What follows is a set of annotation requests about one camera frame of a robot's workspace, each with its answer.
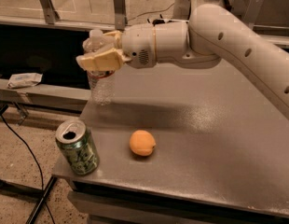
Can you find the grey metal bracket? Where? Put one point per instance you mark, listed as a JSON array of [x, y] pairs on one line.
[[251, 13], [120, 14], [51, 16]]

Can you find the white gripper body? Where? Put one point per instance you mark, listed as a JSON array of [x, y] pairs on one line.
[[138, 46]]

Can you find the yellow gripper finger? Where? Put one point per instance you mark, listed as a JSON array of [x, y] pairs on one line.
[[117, 38], [110, 60]]

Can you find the grey side bench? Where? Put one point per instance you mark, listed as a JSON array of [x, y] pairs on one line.
[[57, 97]]

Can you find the grey metal bracket left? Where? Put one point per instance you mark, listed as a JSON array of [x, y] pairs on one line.
[[51, 16]]

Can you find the orange fruit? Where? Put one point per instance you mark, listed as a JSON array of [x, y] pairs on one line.
[[142, 143]]

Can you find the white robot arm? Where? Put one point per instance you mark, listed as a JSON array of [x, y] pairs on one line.
[[210, 35]]

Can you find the grey metal bracket middle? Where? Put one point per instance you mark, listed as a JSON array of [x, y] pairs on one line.
[[120, 14]]

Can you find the green soda can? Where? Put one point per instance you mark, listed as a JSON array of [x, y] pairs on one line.
[[75, 142]]

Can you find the clear plastic water bottle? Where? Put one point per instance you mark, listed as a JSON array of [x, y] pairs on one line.
[[101, 83]]

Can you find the grey metal bracket right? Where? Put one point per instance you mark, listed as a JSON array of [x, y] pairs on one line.
[[251, 13]]

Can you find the white wipes packet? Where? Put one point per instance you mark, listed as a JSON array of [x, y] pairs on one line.
[[24, 80]]

